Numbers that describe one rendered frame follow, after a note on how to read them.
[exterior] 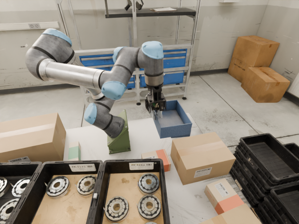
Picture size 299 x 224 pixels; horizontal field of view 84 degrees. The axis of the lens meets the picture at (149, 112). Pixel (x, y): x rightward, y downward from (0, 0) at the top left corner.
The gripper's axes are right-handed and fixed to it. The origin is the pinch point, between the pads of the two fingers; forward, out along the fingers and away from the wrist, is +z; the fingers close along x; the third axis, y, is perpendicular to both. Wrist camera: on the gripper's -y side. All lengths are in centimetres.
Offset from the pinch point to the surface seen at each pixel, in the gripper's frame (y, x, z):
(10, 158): -12, -84, 22
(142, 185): 19.3, -12.2, 25.2
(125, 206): 27.8, -20.8, 24.5
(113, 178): 11.3, -26.3, 27.0
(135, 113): -148, -6, 111
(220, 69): -261, 204, 115
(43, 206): 20, -58, 25
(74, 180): 9, -46, 26
